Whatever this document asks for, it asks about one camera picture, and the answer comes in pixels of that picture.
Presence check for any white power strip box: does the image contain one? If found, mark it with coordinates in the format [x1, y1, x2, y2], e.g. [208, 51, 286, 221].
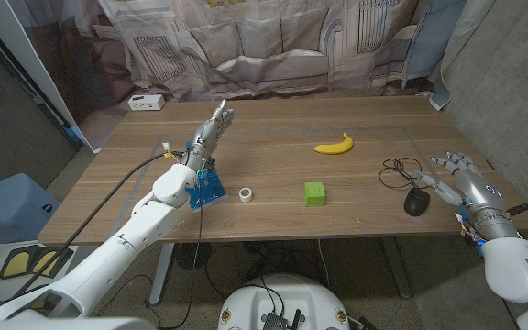
[127, 93, 166, 112]

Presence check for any white backdrop frame panel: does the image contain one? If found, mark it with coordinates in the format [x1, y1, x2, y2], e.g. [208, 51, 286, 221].
[0, 0, 103, 154]

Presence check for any yellow toy banana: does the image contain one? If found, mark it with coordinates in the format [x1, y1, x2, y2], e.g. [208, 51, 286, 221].
[313, 132, 355, 156]

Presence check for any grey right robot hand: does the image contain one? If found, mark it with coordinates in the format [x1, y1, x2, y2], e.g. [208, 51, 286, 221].
[412, 150, 523, 243]

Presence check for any white metal table leg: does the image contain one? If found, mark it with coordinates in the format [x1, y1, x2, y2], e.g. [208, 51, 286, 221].
[380, 236, 413, 300]
[148, 242, 176, 306]

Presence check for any printed sofa backdrop cloth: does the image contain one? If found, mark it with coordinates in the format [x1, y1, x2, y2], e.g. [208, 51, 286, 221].
[6, 0, 497, 155]

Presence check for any blue snack bag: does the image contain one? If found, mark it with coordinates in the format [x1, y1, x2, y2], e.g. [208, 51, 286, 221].
[183, 141, 228, 212]

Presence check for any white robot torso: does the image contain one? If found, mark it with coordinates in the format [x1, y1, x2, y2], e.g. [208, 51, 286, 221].
[217, 273, 351, 330]

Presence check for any black floor fan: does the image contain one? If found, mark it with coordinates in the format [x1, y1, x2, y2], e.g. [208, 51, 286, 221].
[175, 241, 213, 270]

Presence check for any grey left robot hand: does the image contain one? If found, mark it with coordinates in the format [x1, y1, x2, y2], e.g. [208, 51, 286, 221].
[181, 98, 237, 174]

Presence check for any white floor cable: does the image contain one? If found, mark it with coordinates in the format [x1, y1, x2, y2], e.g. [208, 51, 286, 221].
[317, 238, 333, 279]

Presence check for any thin black mouse cable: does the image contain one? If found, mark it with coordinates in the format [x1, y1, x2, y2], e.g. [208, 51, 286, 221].
[378, 157, 435, 192]

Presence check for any green cube block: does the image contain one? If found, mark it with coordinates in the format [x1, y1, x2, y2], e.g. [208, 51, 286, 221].
[303, 181, 327, 208]

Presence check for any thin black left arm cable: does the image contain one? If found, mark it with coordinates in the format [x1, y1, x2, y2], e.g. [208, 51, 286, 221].
[156, 171, 204, 330]

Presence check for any black computer mouse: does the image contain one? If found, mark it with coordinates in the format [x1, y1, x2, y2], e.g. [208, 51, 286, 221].
[403, 187, 432, 217]

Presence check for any black floor cable tangle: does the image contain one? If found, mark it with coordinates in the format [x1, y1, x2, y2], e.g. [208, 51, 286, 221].
[243, 240, 320, 281]

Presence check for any yellow black foot pedal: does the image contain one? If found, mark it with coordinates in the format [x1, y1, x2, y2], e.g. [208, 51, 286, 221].
[0, 249, 32, 281]
[29, 247, 75, 280]

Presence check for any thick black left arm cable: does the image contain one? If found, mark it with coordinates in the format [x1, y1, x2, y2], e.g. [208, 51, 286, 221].
[10, 150, 186, 302]

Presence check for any blue plastic bin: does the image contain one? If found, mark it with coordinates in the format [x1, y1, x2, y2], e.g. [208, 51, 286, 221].
[0, 172, 61, 251]

